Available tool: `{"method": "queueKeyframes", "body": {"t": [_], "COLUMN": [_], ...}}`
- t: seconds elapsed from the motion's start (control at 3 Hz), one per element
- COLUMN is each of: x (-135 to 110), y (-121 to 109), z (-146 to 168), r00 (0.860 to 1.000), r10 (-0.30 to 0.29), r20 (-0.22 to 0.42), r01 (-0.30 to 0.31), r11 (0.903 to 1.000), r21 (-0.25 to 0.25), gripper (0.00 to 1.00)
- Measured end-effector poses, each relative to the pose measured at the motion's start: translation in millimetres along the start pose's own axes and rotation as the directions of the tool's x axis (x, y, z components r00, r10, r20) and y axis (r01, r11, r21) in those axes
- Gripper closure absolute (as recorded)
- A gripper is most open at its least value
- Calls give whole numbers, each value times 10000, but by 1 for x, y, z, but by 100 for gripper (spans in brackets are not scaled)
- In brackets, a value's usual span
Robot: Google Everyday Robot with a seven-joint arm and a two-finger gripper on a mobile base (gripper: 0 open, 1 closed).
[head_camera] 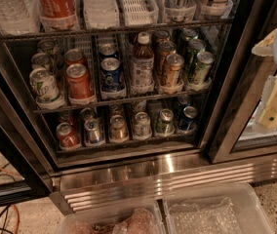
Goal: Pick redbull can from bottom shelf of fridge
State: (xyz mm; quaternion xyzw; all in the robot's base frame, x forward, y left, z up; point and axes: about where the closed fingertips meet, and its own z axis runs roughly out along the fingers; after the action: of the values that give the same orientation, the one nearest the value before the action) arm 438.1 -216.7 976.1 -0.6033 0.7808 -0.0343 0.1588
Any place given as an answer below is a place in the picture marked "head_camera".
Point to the green white can front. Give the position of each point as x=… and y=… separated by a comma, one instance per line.
x=203, y=63

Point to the orange soda can front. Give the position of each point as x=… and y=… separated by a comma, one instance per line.
x=79, y=81

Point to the gold can bottom shelf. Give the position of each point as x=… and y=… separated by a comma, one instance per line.
x=118, y=127

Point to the clear plastic bin left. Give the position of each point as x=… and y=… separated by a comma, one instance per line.
x=136, y=216

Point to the silver white can bottom shelf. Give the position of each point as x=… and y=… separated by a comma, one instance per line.
x=142, y=126

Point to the red soda can bottom shelf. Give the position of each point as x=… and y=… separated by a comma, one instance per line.
x=67, y=135

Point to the redbull can rear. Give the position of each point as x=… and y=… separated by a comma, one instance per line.
x=87, y=113

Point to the orange soda can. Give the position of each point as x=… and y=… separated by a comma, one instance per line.
x=79, y=81
x=75, y=56

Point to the red cola bottle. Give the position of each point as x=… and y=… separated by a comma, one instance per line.
x=56, y=0

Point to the clear plastic bin right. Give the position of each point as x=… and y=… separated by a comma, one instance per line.
x=217, y=209

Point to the orange soda can rear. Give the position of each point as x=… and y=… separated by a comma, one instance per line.
x=75, y=56

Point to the white plastic shelf tray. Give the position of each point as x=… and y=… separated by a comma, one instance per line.
x=139, y=12

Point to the blue pepsi can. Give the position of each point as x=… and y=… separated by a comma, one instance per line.
x=110, y=75
x=108, y=51

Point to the blue can bottom shelf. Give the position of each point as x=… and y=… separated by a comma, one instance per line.
x=187, y=118

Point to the orange gold can front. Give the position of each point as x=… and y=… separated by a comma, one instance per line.
x=171, y=70

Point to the white green soda can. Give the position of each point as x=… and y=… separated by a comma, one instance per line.
x=44, y=84

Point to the clear water bottle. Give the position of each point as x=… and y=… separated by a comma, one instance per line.
x=18, y=17

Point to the brown tea bottle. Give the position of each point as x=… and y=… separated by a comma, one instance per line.
x=142, y=61

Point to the fridge glass door right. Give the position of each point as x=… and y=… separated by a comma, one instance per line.
x=243, y=84

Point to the clear plastic bin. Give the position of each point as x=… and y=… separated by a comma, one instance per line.
x=136, y=216
x=217, y=209

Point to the green can bottom shelf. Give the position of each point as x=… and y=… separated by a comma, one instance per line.
x=164, y=124

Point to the blue pepsi can front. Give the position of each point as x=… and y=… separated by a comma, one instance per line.
x=110, y=75

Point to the blue pepsi can rear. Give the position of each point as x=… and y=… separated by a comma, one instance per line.
x=108, y=51

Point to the silver blue redbull can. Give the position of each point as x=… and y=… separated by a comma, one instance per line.
x=92, y=130

